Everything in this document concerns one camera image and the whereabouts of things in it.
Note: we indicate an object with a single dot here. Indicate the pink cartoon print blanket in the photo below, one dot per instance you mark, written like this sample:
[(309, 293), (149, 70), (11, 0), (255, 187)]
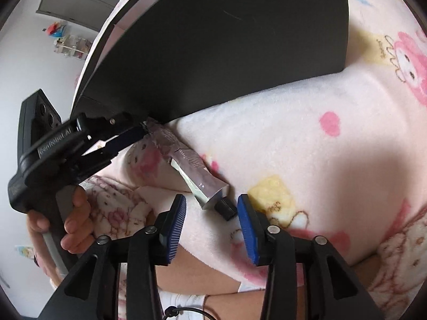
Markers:
[(343, 156)]

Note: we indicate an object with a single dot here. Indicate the white wire shelf rack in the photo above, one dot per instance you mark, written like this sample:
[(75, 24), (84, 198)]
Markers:
[(72, 46)]

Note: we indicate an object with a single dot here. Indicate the person's left hand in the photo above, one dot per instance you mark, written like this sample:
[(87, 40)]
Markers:
[(79, 234)]

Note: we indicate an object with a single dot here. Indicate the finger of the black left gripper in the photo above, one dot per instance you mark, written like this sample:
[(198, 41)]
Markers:
[(103, 156), (102, 128)]

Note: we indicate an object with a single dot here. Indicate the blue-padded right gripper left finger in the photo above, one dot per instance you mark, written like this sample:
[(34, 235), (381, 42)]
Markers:
[(169, 226)]

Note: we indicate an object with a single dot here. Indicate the black cardboard storage box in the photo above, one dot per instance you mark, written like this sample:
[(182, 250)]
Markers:
[(166, 59)]

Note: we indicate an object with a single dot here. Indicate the dark grey door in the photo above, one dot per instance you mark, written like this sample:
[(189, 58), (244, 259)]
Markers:
[(91, 14)]

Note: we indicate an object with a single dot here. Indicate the silver hand cream tube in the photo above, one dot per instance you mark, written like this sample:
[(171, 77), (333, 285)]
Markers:
[(210, 192)]

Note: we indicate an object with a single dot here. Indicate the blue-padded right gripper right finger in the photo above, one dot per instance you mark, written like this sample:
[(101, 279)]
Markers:
[(259, 243)]

